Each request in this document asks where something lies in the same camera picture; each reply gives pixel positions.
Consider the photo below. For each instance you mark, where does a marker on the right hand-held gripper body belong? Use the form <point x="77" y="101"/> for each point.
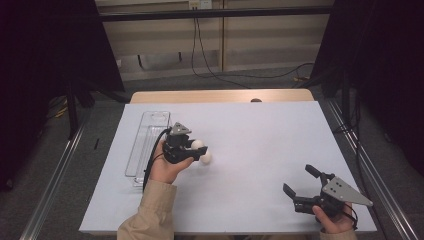
<point x="343" y="192"/>

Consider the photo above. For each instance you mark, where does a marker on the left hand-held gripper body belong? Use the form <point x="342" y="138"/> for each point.
<point x="176" y="148"/>

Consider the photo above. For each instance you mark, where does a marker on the white egg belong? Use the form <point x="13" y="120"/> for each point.
<point x="197" y="143"/>
<point x="206" y="159"/>

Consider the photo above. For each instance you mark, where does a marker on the clear plastic container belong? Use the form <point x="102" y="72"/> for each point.
<point x="143" y="146"/>

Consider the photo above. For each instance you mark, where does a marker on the person's left hand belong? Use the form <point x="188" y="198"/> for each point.
<point x="163" y="171"/>

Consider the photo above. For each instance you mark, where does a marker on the person's right hand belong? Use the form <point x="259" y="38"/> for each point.
<point x="336" y="225"/>

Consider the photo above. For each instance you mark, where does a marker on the white table cover board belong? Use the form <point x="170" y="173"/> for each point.
<point x="266" y="140"/>

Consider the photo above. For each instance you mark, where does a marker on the dark round table grommet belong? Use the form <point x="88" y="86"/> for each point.
<point x="256" y="100"/>

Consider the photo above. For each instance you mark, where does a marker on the small black floor object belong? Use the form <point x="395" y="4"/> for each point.
<point x="96" y="143"/>

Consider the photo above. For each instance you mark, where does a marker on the black stand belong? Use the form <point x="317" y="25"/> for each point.
<point x="71" y="110"/>

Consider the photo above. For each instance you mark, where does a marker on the beige panelled desk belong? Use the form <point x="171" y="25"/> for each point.
<point x="266" y="36"/>

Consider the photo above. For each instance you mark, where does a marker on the black crossbar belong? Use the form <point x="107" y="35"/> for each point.
<point x="216" y="13"/>

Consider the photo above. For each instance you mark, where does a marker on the metal floor rail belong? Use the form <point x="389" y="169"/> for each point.
<point x="50" y="190"/>
<point x="371" y="173"/>

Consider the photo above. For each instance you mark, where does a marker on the white wall socket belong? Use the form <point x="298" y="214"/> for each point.
<point x="200" y="4"/>

